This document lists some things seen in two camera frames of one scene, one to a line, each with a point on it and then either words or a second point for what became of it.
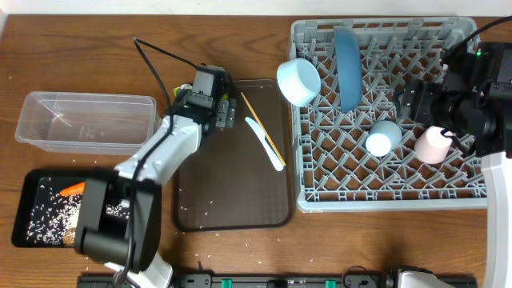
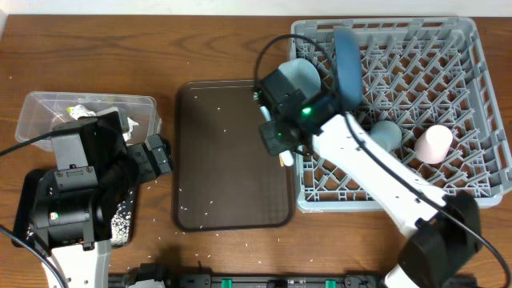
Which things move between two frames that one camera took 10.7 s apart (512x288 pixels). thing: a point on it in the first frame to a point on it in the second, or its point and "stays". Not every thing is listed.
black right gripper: x=419 y=96 to x=274 y=146
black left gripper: x=226 y=112 to x=156 y=156
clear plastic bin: x=86 y=122 stays
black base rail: x=260 y=281 stays
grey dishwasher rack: x=365 y=161 stays
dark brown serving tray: x=230 y=182 stays
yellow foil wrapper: x=182 y=86 to x=80 y=110
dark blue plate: x=350 y=67 stays
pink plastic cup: x=430 y=146 stays
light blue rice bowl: x=298 y=82 stays
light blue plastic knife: x=269 y=149 to x=286 y=156
